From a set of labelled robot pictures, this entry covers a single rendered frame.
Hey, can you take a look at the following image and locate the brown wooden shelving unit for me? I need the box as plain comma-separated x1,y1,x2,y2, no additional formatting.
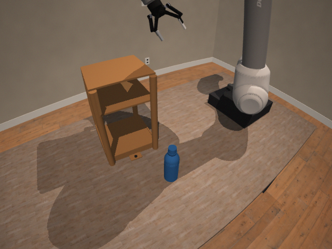
80,55,158,166

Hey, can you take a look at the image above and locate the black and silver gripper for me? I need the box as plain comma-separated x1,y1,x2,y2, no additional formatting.
147,0,186,41

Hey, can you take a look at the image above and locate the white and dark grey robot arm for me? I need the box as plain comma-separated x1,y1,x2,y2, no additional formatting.
224,0,272,115

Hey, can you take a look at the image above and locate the blue bottle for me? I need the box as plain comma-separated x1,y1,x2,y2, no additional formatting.
164,145,179,182

